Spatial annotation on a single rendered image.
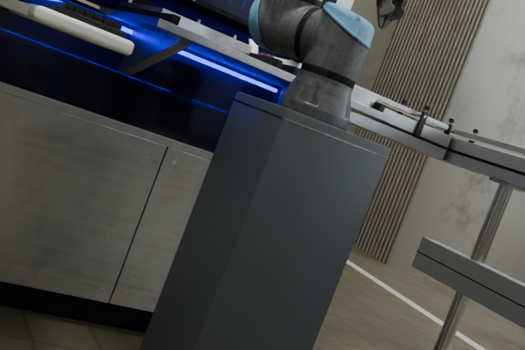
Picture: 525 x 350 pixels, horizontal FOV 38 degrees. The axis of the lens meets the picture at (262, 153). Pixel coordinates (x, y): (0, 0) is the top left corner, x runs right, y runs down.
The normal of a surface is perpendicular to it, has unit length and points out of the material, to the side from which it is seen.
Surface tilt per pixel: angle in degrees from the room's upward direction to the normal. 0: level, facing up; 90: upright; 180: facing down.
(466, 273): 90
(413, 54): 90
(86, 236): 90
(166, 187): 90
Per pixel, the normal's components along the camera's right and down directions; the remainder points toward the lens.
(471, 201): 0.40, 0.20
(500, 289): -0.81, -0.29
